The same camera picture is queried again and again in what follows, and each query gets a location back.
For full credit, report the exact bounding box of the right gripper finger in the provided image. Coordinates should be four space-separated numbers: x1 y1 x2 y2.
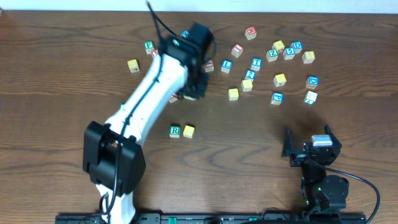
325 124 340 144
281 128 293 157

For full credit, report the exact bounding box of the yellow o block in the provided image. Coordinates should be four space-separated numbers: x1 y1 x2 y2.
183 125 195 139
228 88 239 101

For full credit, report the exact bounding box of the green R block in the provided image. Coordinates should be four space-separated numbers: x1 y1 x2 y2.
169 126 180 138

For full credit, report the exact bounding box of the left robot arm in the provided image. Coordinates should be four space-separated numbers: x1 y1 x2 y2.
83 23 215 223

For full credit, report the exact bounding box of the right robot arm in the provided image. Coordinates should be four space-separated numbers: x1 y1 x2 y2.
281 126 349 223

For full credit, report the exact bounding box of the blue X block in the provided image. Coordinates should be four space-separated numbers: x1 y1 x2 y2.
180 30 189 39

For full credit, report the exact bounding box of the red I block centre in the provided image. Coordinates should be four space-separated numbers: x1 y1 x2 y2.
204 60 215 73

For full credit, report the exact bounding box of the red i block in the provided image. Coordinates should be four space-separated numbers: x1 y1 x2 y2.
204 60 215 73
231 44 244 58

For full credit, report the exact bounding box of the red A block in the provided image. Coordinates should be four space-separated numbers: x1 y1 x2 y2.
169 94 178 103

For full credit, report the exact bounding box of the blue L block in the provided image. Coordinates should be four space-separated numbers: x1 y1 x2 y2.
221 60 233 73

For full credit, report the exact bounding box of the red I block upper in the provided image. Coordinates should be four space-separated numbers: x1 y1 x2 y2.
231 44 244 58

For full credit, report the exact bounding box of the blue P block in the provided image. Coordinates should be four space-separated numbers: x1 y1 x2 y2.
271 92 284 105

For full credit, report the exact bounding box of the yellow S block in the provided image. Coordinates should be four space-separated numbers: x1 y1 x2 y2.
241 79 253 91

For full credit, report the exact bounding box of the green 7 block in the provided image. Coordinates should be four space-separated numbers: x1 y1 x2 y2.
303 91 318 105

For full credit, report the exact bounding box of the green F block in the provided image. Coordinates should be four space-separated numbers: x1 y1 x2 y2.
144 40 155 54

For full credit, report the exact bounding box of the blue 2 block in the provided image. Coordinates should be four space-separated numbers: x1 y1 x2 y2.
244 70 256 82

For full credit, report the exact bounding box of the blue T block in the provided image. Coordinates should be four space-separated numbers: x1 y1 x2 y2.
251 58 262 71

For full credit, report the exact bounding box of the yellow K block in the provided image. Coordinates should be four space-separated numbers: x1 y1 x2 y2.
274 73 287 87

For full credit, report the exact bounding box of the blue D block right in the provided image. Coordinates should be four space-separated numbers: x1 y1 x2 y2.
306 76 319 90

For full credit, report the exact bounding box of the blue d block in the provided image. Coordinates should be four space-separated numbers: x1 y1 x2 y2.
290 41 303 54
306 76 319 90

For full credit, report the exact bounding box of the yellow block far left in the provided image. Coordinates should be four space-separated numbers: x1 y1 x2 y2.
127 59 139 73

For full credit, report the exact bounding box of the green Z block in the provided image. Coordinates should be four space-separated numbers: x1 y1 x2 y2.
266 49 279 62

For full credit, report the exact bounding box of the yellow block with picture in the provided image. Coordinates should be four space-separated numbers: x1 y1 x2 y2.
272 40 285 54

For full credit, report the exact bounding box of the blue 5 block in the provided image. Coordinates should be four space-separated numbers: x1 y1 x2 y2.
283 47 295 60

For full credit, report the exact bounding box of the yellow B block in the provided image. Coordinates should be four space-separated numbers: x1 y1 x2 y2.
302 51 315 64

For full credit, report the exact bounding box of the blue D block upper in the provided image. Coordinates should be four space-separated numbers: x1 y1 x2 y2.
290 41 303 54

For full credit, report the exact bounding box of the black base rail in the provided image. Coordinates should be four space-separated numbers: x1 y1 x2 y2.
55 212 368 224

